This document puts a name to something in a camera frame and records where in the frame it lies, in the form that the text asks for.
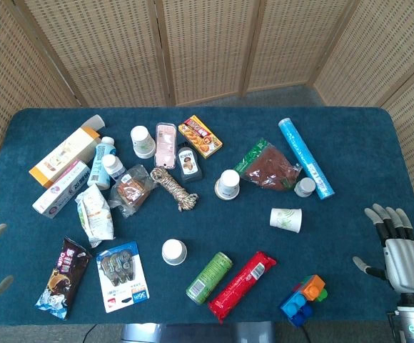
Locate green drink can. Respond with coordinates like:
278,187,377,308
185,251,234,306

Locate light blue drink bottle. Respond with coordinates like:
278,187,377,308
86,136,116,191

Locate brown powder bag green header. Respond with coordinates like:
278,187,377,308
232,137,303,193

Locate small white jar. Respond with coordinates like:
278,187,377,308
293,177,317,199

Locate yellow curry box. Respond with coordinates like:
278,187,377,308
177,114,223,159

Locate white pill bottle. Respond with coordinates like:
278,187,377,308
101,154,127,183

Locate black mushroom sauce bottle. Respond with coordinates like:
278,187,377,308
176,141,203,184

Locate blue wrapped roll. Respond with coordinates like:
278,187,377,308
278,118,336,201

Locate white paper cup blue print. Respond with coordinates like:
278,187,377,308
216,169,241,198

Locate red biscuit pack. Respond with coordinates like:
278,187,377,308
207,251,278,324

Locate white paper cup green print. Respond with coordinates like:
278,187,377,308
269,207,303,234

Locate bread in clear bag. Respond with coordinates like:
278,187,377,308
107,164,158,219

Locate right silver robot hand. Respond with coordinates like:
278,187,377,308
352,203,414,295

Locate white snack bag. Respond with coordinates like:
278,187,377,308
75,184,116,249

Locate blue felt table cover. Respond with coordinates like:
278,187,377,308
0,106,414,327

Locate white pink toothpaste box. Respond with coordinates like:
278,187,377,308
31,159,91,219

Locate correction tape blister card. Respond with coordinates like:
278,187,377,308
96,241,151,314

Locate colourful toy building blocks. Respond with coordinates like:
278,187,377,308
278,274,328,329

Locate braided rope bundle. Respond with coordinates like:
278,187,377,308
150,166,199,212

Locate brown ice cream wrapper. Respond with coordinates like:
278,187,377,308
34,236,93,321

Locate woven bamboo folding screen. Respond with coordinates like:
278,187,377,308
0,0,414,262

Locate grey robot torso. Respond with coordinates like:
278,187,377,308
120,321,276,343

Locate white paper cup blue flower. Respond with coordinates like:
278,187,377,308
161,239,188,267

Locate pink packaged item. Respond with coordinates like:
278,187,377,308
154,122,178,169

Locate orange and cream long box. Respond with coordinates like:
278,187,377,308
29,114,106,189

